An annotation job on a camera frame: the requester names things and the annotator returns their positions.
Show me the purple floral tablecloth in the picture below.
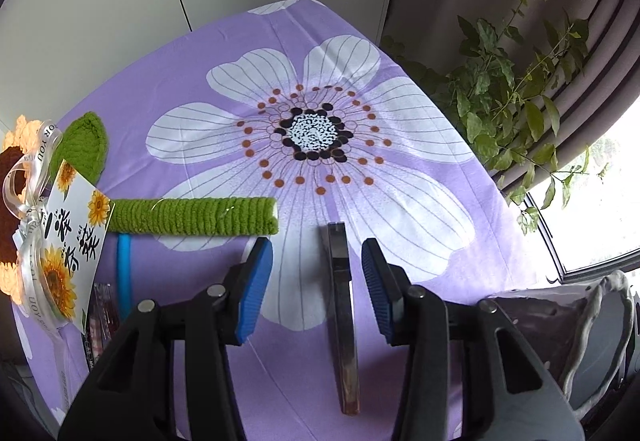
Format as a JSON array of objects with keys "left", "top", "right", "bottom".
[{"left": 10, "top": 0, "right": 538, "bottom": 441}]

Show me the crocheted sunflower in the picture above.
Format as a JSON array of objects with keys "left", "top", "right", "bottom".
[{"left": 0, "top": 112, "right": 279, "bottom": 307}]

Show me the dark bag with grey handles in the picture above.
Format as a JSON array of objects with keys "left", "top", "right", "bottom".
[{"left": 487, "top": 270, "right": 638, "bottom": 427}]

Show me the green leafy plant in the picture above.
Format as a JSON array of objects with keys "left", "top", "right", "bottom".
[{"left": 382, "top": 0, "right": 608, "bottom": 234}]

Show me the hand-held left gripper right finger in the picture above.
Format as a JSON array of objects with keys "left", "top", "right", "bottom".
[{"left": 361, "top": 238, "right": 586, "bottom": 441}]

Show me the pink patterned pen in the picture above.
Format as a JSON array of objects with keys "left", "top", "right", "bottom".
[{"left": 86, "top": 282, "right": 120, "bottom": 352}]

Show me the steel ruler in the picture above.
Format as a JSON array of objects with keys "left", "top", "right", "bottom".
[{"left": 326, "top": 222, "right": 361, "bottom": 417}]

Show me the window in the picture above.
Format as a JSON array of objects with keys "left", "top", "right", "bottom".
[{"left": 525, "top": 121, "right": 640, "bottom": 283}]

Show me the translucent white printed ribbon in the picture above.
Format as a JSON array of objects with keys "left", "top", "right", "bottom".
[{"left": 2, "top": 120, "right": 76, "bottom": 409}]

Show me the blue pen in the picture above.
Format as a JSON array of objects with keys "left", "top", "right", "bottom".
[{"left": 116, "top": 233, "right": 134, "bottom": 322}]

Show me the sunflower print gift card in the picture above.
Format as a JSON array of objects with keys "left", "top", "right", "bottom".
[{"left": 37, "top": 160, "right": 116, "bottom": 334}]

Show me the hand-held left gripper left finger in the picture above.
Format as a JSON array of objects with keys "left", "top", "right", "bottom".
[{"left": 57, "top": 237, "right": 274, "bottom": 441}]

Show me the purple grey curtain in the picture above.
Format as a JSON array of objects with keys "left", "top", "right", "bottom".
[{"left": 385, "top": 0, "right": 640, "bottom": 206}]

